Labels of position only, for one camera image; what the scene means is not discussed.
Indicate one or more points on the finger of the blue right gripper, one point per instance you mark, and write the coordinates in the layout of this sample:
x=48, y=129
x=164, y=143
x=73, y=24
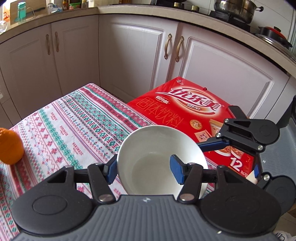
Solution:
x=213, y=144

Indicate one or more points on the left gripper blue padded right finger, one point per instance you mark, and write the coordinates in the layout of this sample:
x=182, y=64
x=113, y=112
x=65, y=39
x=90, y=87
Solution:
x=189, y=176

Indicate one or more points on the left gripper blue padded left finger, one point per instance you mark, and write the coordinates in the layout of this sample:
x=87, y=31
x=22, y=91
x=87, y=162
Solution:
x=101, y=176

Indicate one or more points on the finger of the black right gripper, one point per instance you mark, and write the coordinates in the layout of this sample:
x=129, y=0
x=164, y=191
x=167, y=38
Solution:
x=236, y=112

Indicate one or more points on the small white pink bowl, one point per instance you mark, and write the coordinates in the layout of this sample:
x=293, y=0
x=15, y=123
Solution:
x=143, y=160

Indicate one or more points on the white kitchen cabinets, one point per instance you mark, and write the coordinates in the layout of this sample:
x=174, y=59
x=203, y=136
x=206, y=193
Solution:
x=129, y=55

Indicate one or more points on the red drink mix box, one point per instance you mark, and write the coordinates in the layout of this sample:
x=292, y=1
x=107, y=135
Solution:
x=186, y=106

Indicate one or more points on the patterned red green tablecloth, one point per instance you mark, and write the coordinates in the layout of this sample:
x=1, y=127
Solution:
x=84, y=127

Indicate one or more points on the red lidded pot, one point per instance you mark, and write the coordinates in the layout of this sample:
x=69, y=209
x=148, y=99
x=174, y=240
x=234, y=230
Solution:
x=276, y=35

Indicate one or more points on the orange without leaf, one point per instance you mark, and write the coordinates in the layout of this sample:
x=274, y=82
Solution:
x=11, y=147

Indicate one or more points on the stainless steel pot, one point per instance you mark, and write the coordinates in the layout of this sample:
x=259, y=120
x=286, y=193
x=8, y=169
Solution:
x=240, y=9

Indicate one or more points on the green bottle on counter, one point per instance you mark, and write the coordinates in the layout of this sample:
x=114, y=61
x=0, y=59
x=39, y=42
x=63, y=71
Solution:
x=21, y=11

